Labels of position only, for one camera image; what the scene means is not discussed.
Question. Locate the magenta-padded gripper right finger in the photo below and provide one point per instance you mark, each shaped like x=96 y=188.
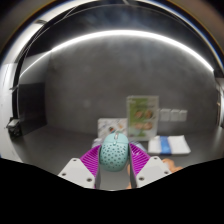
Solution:
x=150 y=170

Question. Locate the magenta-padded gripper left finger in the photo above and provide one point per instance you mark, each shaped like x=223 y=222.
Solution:
x=78 y=170

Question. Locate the small grey device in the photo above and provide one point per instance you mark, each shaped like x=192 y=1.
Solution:
x=13 y=127

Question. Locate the white wall sockets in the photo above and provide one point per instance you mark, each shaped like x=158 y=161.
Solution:
x=173 y=115

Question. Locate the teal perforated computer mouse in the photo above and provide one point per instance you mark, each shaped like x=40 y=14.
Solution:
x=114 y=153

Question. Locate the standing clear menu sign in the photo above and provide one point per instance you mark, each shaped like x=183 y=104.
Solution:
x=142 y=115

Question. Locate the folded white blue towel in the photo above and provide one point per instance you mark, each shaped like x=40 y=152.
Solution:
x=170 y=145

